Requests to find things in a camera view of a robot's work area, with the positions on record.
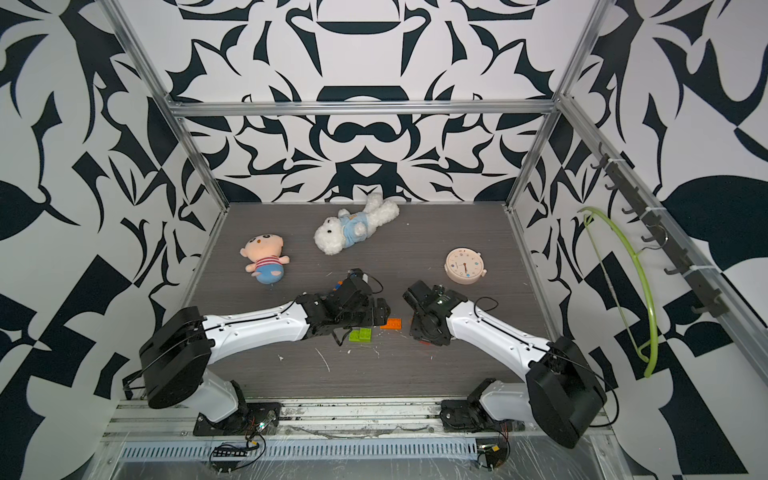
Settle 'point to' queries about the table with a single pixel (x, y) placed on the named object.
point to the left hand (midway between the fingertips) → (380, 305)
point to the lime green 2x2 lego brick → (365, 335)
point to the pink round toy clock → (465, 266)
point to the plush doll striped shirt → (265, 251)
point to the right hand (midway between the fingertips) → (419, 330)
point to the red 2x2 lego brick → (425, 343)
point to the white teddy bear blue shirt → (335, 234)
